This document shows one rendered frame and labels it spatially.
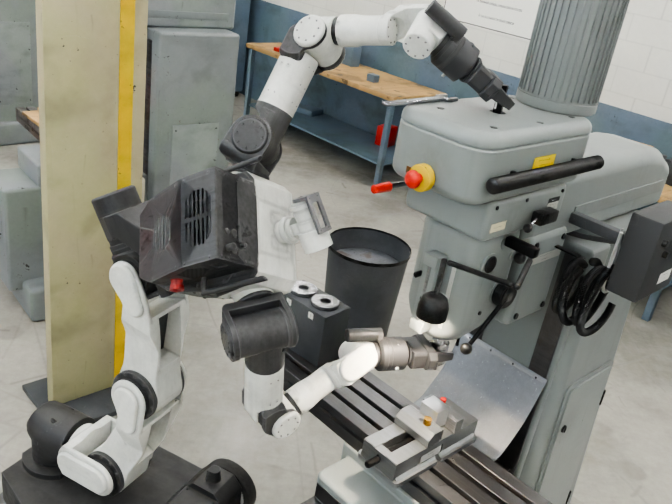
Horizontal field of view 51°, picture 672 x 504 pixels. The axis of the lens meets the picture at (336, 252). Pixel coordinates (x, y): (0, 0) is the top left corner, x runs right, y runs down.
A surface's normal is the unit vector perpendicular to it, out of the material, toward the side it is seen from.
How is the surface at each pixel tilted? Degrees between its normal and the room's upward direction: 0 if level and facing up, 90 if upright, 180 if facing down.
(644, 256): 90
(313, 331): 90
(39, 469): 0
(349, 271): 94
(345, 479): 0
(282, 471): 0
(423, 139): 90
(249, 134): 61
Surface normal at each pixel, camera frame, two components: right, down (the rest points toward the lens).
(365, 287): -0.04, 0.48
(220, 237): 0.85, -0.20
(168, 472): 0.14, -0.90
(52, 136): 0.67, 0.41
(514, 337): -0.72, 0.19
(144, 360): -0.46, 0.32
